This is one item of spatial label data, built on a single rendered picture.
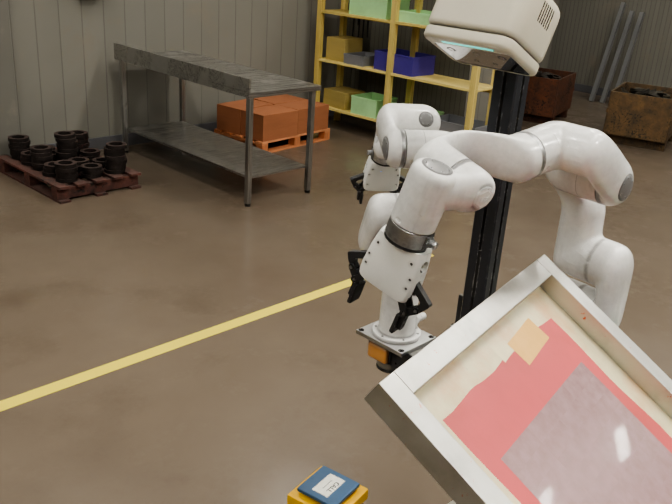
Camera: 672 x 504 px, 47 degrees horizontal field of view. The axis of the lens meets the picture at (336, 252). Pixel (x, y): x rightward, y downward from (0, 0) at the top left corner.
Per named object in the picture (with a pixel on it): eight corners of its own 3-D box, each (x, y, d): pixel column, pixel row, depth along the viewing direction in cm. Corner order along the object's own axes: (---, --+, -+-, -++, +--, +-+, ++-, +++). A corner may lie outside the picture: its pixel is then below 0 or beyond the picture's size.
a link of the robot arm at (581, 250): (579, 137, 156) (666, 160, 143) (547, 303, 170) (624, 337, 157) (537, 145, 147) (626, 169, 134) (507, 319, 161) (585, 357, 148)
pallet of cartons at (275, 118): (287, 126, 898) (289, 92, 883) (336, 141, 845) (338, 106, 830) (207, 138, 822) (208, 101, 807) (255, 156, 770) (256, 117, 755)
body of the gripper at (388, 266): (445, 242, 124) (420, 296, 129) (395, 210, 127) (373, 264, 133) (423, 255, 118) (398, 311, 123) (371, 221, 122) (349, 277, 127)
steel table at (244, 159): (184, 141, 802) (183, 39, 763) (315, 192, 672) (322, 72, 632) (118, 151, 751) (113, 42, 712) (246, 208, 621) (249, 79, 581)
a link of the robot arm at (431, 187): (465, 147, 126) (508, 177, 121) (441, 201, 131) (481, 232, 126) (404, 154, 116) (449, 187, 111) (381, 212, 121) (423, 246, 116)
